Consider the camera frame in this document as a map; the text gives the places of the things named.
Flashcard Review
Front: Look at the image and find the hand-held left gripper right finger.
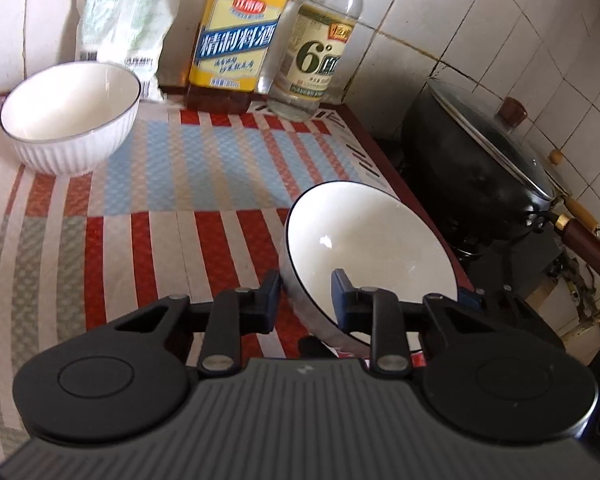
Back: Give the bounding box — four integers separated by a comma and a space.
331, 269, 518, 376

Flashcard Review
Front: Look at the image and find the black wok with wooden handle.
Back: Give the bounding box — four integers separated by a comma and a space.
400, 77, 600, 261

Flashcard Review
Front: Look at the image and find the cooking wine bottle yellow label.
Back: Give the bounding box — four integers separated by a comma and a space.
185, 0, 296, 113

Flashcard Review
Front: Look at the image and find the glass wok lid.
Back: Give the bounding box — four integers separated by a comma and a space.
426, 77, 571, 201

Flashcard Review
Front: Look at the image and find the striped red blue tablecloth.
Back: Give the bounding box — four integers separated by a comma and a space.
0, 92, 476, 461

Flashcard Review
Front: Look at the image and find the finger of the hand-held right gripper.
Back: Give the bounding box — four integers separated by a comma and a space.
459, 285, 566, 351

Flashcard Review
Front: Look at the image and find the white plastic seasoning bag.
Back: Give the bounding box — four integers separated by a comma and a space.
75, 0, 176, 103

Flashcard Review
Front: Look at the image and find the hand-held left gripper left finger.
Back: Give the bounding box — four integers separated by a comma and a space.
102, 269, 283, 378

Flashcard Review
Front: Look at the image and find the white ribbed bowl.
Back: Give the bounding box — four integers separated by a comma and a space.
279, 181, 460, 356
0, 61, 142, 177

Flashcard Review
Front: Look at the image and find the clear vinegar bottle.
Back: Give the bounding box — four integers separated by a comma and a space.
266, 0, 368, 122

